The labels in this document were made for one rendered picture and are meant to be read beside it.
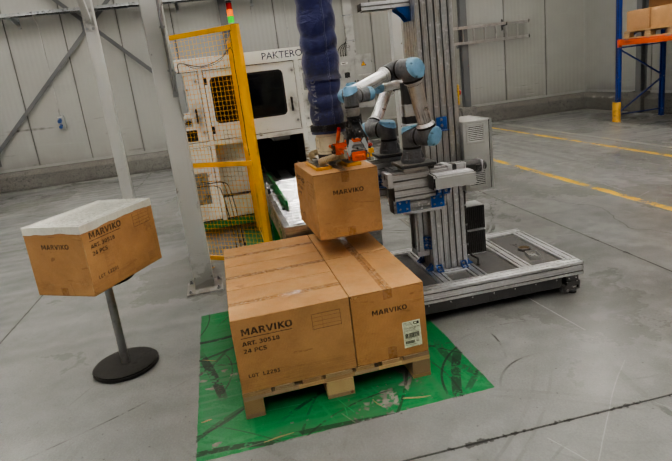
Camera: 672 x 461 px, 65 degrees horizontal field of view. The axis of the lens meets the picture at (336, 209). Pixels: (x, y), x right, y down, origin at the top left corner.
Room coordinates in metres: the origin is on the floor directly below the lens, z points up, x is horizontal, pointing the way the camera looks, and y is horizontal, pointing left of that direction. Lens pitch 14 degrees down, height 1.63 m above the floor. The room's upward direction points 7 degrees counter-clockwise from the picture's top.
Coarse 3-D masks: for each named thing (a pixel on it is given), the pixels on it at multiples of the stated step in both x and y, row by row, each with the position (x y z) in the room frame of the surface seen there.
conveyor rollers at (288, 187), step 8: (280, 184) 5.68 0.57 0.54; (288, 184) 5.61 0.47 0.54; (296, 184) 5.54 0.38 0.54; (272, 192) 5.30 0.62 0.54; (288, 192) 5.16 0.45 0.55; (296, 192) 5.17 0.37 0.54; (288, 200) 4.80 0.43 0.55; (296, 200) 4.80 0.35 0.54; (280, 208) 4.52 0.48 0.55; (296, 208) 4.45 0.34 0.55; (288, 216) 4.24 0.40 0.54; (296, 216) 4.18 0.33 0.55; (296, 224) 3.98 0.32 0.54
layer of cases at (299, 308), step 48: (288, 240) 3.56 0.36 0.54; (336, 240) 3.42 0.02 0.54; (240, 288) 2.77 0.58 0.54; (288, 288) 2.68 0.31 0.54; (336, 288) 2.60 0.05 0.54; (384, 288) 2.52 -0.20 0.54; (240, 336) 2.36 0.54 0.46; (288, 336) 2.41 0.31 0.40; (336, 336) 2.45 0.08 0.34; (384, 336) 2.50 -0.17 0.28
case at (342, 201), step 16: (304, 176) 3.30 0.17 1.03; (320, 176) 3.05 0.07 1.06; (336, 176) 3.08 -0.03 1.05; (352, 176) 3.10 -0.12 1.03; (368, 176) 3.12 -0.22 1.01; (304, 192) 3.37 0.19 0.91; (320, 192) 3.05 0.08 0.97; (336, 192) 3.07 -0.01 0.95; (352, 192) 3.10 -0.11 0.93; (368, 192) 3.12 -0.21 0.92; (304, 208) 3.44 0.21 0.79; (320, 208) 3.05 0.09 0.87; (336, 208) 3.07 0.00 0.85; (352, 208) 3.09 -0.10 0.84; (368, 208) 3.12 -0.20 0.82; (320, 224) 3.04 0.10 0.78; (336, 224) 3.07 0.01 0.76; (352, 224) 3.09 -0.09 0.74; (368, 224) 3.11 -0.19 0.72; (320, 240) 3.04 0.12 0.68
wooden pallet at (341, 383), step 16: (352, 368) 2.51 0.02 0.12; (368, 368) 2.48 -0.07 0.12; (384, 368) 2.50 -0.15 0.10; (416, 368) 2.53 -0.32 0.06; (288, 384) 2.40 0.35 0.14; (304, 384) 2.41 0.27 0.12; (336, 384) 2.45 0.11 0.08; (352, 384) 2.46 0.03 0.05; (256, 400) 2.36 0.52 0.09; (256, 416) 2.36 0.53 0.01
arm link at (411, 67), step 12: (396, 60) 3.16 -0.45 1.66; (408, 60) 3.07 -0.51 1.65; (420, 60) 3.09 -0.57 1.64; (396, 72) 3.12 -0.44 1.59; (408, 72) 3.06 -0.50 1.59; (420, 72) 3.07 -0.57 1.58; (408, 84) 3.09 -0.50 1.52; (420, 84) 3.10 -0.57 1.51; (420, 96) 3.11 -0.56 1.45; (420, 108) 3.12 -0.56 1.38; (420, 120) 3.14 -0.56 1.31; (432, 120) 3.17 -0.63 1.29; (420, 132) 3.15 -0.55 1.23; (432, 132) 3.11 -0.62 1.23; (420, 144) 3.20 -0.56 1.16; (432, 144) 3.13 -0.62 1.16
